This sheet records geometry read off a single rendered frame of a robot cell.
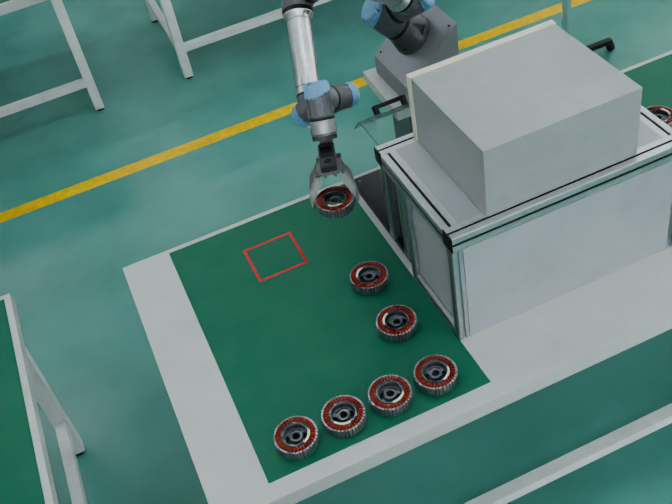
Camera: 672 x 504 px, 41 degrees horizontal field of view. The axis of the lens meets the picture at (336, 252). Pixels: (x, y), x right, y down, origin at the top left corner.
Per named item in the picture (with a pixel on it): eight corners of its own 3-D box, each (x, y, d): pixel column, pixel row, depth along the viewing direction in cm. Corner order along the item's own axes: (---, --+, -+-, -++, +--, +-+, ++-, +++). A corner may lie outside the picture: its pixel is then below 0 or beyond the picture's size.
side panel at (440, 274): (413, 276, 259) (401, 191, 237) (422, 272, 260) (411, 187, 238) (460, 340, 239) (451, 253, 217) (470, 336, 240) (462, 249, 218)
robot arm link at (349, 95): (330, 90, 272) (306, 95, 264) (356, 76, 265) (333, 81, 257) (339, 114, 273) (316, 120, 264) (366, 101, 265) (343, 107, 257)
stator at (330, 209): (316, 197, 266) (314, 187, 263) (353, 191, 265) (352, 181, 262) (317, 222, 257) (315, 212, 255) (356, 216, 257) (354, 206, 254)
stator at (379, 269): (394, 272, 261) (393, 262, 259) (381, 299, 254) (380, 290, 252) (359, 266, 265) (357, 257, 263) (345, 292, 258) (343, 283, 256)
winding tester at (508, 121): (413, 138, 246) (405, 74, 232) (551, 83, 254) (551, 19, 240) (485, 218, 218) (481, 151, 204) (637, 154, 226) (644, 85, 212)
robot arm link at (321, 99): (336, 77, 256) (316, 81, 249) (342, 116, 258) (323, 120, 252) (315, 80, 261) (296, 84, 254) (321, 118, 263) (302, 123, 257)
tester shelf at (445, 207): (375, 160, 249) (373, 147, 246) (586, 77, 261) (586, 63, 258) (451, 254, 217) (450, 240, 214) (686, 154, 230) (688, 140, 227)
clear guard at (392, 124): (354, 128, 272) (351, 112, 268) (424, 101, 276) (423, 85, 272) (401, 186, 249) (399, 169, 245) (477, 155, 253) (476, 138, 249)
